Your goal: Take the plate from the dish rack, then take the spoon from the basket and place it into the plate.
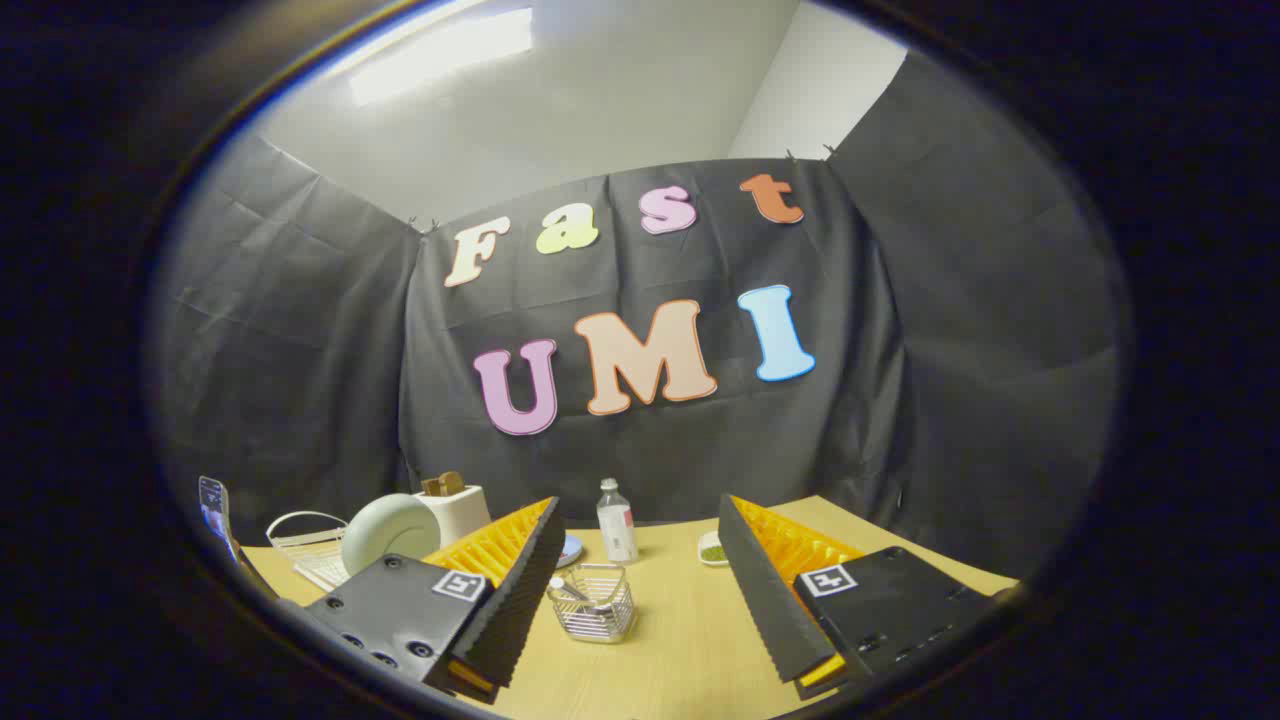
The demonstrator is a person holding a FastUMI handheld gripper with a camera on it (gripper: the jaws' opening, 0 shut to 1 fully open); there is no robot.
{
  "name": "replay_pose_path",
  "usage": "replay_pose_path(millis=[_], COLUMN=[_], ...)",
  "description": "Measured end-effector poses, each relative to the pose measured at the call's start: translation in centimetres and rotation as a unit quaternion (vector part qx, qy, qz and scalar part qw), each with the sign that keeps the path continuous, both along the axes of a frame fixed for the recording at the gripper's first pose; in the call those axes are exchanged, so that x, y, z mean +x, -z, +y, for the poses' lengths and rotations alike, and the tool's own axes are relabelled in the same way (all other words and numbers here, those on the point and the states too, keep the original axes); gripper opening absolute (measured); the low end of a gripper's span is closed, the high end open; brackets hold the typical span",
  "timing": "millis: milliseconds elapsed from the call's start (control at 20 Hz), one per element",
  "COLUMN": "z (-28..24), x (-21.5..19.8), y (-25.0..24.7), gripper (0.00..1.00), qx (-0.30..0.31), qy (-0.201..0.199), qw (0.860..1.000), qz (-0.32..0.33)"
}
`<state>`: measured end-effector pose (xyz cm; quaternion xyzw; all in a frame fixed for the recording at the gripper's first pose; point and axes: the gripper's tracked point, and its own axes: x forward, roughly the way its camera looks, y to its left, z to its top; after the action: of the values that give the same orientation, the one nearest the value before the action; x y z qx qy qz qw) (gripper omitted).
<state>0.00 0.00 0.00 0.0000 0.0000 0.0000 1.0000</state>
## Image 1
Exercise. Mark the black backdrop cloth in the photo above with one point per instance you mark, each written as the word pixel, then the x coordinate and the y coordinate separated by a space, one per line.
pixel 700 440

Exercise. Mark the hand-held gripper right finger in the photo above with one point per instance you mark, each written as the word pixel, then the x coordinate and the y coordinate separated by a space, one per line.
pixel 765 590

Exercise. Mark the metal spoon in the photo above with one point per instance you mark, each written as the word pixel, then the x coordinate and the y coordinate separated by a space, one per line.
pixel 572 592

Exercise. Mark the smartphone on stand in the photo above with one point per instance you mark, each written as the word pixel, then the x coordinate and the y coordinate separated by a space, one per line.
pixel 215 512

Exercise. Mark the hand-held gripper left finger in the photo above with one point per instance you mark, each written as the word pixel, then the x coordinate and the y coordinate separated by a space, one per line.
pixel 525 590

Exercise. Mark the small white dish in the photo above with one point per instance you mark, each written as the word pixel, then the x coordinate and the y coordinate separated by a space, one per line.
pixel 713 550

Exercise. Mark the white toaster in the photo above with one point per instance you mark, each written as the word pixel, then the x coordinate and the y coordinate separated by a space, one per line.
pixel 462 512

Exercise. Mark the brown toast slice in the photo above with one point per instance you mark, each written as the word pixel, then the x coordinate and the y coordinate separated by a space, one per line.
pixel 442 484

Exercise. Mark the pale green plate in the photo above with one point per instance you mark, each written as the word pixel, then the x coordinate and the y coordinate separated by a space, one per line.
pixel 390 532

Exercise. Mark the clear plastic bottle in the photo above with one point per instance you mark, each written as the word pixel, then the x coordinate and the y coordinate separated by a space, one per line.
pixel 616 525

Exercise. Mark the light blue saucer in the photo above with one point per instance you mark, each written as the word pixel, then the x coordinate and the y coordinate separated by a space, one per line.
pixel 570 550

